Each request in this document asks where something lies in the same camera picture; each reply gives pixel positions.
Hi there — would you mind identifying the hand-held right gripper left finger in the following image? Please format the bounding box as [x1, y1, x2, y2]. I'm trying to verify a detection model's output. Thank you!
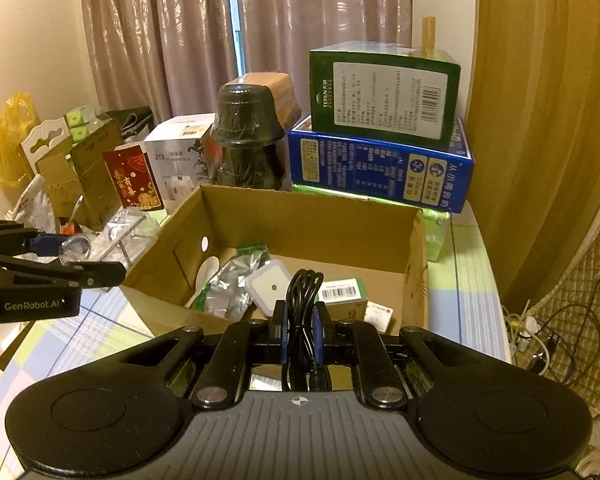
[117, 300, 287, 409]

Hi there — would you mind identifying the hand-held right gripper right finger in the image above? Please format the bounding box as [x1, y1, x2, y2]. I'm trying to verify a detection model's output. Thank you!
[312, 300, 481, 409]

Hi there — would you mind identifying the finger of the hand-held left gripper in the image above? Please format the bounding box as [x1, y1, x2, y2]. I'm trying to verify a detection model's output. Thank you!
[0, 219, 64, 257]
[0, 252, 127, 291]

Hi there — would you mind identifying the white medicine box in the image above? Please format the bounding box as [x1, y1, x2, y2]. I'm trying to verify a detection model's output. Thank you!
[362, 301, 396, 333]

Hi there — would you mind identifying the clear plastic holder with wire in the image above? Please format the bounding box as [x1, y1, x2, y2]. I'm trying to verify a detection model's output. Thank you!
[59, 208, 162, 267]

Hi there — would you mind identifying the silver green foil bag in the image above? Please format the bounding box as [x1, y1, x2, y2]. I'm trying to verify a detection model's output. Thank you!
[200, 242, 273, 321]

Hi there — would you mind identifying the brown cardboard box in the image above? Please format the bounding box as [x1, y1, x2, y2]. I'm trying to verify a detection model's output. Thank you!
[119, 185, 429, 337]

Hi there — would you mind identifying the small green box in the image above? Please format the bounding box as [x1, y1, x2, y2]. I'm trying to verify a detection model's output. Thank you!
[317, 277, 368, 321]

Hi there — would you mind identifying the crumpled silver foil packet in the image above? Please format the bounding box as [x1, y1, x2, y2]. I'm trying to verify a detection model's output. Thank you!
[10, 175, 57, 234]

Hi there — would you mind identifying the white square device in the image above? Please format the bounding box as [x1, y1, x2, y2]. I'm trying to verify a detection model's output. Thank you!
[245, 258, 293, 317]

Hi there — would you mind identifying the small open cardboard box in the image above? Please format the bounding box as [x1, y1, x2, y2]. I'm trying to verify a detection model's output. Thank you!
[35, 120, 123, 231]

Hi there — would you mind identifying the white plastic spoon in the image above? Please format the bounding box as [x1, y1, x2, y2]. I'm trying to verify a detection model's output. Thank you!
[184, 256, 221, 308]

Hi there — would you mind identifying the red gift box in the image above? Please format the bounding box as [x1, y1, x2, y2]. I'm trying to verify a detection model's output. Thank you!
[102, 142, 163, 211]

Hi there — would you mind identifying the yellow plastic bag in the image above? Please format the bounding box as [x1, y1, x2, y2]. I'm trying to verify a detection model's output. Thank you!
[0, 91, 38, 193]

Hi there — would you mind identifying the white humidifier box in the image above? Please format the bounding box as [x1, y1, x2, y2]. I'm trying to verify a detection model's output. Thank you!
[143, 114, 216, 213]

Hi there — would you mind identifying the dark paper bag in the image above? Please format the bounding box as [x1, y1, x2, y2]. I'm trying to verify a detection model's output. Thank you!
[105, 106, 156, 143]

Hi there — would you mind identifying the large blue box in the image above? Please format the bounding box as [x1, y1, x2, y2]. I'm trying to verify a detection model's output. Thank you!
[286, 116, 476, 214]

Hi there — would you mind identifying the dark green wrapped vase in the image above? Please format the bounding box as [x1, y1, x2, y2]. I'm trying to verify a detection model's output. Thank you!
[209, 84, 287, 191]

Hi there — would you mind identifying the white power strip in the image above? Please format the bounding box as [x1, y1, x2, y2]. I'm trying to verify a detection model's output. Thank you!
[504, 309, 542, 357]

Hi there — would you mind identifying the brown wooden box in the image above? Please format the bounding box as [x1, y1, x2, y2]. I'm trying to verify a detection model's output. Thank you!
[227, 72, 302, 133]

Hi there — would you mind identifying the large green box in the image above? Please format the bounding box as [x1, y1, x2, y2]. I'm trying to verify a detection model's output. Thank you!
[308, 41, 462, 151]

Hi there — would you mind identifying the beige curtain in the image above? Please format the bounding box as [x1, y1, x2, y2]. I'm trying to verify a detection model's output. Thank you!
[77, 0, 413, 131]

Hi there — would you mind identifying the wooden stick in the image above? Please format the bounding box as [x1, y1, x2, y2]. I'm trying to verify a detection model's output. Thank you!
[421, 16, 437, 57]

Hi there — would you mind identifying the black power cable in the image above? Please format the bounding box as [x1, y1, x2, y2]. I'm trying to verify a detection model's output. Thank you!
[520, 270, 600, 378]

